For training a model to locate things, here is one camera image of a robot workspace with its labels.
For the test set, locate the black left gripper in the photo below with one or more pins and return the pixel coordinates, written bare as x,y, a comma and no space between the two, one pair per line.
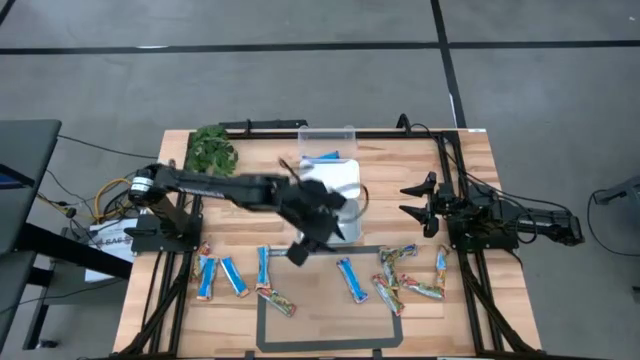
307,200

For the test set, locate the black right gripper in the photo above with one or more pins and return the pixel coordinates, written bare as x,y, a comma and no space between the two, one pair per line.
444,207

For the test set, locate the brown blue granola bar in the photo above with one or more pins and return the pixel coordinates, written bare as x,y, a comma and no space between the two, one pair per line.
322,156
406,251
441,262

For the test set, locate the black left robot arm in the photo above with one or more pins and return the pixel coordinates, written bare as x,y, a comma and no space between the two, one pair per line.
215,186

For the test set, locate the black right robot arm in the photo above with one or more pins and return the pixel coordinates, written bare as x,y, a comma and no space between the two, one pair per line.
540,222

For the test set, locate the translucent white plastic bin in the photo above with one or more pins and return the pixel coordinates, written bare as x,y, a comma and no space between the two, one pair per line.
327,137
353,230
340,175

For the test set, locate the clear mat with black border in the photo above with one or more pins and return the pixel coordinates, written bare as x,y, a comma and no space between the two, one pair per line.
325,325

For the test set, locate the green plant in white pot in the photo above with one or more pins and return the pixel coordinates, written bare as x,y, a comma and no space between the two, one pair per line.
210,150

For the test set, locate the white paper sheet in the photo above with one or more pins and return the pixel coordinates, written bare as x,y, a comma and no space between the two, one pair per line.
112,232

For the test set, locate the grey stand leg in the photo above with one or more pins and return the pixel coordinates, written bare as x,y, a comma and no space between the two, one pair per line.
625,191

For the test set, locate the grey desk with black legs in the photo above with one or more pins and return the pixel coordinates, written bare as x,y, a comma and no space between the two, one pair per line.
25,150

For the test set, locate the black blue device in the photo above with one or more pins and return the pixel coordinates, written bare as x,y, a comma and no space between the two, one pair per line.
7,180

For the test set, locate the black aluminium frame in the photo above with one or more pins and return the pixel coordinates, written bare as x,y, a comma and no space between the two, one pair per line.
260,134

